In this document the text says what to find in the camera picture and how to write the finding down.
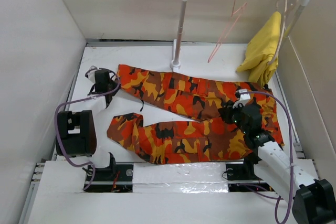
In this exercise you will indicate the pink wire hanger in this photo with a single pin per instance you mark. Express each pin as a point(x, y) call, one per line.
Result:
point(233, 19)

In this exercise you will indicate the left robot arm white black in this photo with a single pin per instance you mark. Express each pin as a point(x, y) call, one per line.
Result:
point(74, 121)

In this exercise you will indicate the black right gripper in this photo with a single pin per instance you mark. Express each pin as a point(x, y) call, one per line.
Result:
point(226, 112)

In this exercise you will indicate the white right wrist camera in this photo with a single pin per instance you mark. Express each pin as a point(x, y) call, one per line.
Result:
point(243, 98)

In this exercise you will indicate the yellow garment on hanger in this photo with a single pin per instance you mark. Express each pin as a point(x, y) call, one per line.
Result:
point(260, 52)

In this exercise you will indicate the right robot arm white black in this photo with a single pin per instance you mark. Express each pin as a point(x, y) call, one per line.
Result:
point(311, 200)

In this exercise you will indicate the orange camouflage trousers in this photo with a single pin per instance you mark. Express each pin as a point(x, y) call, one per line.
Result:
point(202, 136)

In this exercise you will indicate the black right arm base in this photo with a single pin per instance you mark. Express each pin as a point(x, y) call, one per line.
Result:
point(240, 178)

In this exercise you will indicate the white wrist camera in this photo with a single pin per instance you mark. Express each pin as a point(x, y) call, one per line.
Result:
point(243, 98)
point(90, 73)

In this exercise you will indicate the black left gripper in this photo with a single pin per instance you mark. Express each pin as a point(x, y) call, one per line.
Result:
point(115, 83)

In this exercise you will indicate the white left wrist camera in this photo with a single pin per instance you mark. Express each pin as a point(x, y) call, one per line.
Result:
point(90, 73)

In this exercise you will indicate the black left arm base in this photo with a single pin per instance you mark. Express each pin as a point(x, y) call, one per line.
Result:
point(116, 180)

